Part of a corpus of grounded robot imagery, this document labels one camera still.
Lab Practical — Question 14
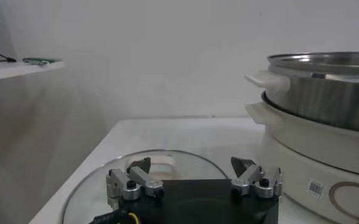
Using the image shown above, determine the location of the steel steamer basket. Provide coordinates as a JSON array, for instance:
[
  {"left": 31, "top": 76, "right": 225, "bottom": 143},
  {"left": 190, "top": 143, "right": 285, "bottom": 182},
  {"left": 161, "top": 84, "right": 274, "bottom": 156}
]
[{"left": 244, "top": 51, "right": 359, "bottom": 135}]

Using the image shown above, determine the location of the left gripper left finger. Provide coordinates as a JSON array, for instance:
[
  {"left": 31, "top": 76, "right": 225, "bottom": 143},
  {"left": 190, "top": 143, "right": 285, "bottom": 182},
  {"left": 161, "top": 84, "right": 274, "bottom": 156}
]
[{"left": 105, "top": 156, "right": 165, "bottom": 211}]

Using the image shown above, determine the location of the white side desk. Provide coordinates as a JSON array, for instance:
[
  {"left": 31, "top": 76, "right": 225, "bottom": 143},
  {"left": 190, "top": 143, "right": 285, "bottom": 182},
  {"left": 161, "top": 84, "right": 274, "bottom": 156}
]
[{"left": 0, "top": 58, "right": 65, "bottom": 83}]

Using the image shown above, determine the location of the white electric cooking pot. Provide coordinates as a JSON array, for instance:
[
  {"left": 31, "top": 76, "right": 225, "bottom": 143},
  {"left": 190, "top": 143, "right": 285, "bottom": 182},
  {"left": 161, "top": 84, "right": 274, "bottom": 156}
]
[{"left": 245, "top": 101, "right": 359, "bottom": 224}]

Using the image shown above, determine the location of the glass pot lid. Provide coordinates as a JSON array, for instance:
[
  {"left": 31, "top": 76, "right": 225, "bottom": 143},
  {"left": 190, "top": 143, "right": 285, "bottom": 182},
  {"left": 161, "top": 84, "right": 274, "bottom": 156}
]
[{"left": 61, "top": 149, "right": 229, "bottom": 224}]

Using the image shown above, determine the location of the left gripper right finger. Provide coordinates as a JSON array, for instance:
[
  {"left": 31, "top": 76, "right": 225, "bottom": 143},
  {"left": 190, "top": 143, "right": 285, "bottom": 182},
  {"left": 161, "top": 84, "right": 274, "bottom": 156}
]
[{"left": 230, "top": 156, "right": 285, "bottom": 200}]

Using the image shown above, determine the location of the green and white tool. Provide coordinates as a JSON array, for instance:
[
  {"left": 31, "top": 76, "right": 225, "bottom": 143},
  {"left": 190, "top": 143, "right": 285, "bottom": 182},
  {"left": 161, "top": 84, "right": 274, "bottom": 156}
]
[{"left": 22, "top": 57, "right": 63, "bottom": 66}]

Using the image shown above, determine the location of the black desk cable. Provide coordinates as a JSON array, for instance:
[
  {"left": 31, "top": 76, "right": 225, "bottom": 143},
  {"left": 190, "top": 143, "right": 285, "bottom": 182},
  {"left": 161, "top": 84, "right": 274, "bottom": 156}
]
[{"left": 0, "top": 50, "right": 18, "bottom": 69}]

